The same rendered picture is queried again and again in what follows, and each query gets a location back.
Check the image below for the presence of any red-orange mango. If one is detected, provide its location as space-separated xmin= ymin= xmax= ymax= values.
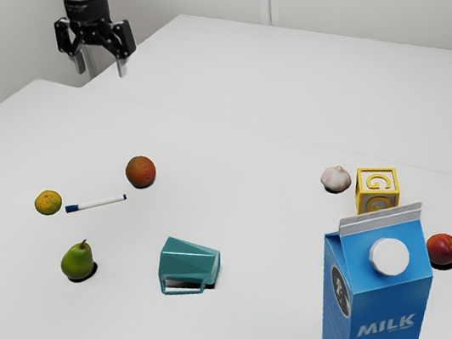
xmin=122 ymin=153 xmax=160 ymax=191

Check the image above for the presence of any yellow-green orange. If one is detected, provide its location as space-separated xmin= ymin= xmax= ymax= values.
xmin=32 ymin=188 xmax=65 ymax=218

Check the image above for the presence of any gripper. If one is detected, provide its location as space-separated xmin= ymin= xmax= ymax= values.
xmin=46 ymin=0 xmax=145 ymax=83

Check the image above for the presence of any yellow letter block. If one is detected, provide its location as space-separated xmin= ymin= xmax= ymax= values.
xmin=349 ymin=162 xmax=404 ymax=222

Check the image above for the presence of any green pear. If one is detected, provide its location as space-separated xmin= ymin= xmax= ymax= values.
xmin=58 ymin=235 xmax=99 ymax=283

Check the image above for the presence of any white garlic bulb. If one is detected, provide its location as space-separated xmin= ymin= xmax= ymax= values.
xmin=319 ymin=162 xmax=355 ymax=195

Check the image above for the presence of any white marker pen blue cap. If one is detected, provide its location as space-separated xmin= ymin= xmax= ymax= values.
xmin=64 ymin=184 xmax=128 ymax=223

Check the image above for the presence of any teal faceted mug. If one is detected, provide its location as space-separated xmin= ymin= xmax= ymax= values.
xmin=153 ymin=235 xmax=224 ymax=303

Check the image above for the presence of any blue milk carton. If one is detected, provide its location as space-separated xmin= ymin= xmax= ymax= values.
xmin=308 ymin=188 xmax=445 ymax=339

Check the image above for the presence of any red peach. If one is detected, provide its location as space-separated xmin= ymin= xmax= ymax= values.
xmin=423 ymin=230 xmax=452 ymax=267

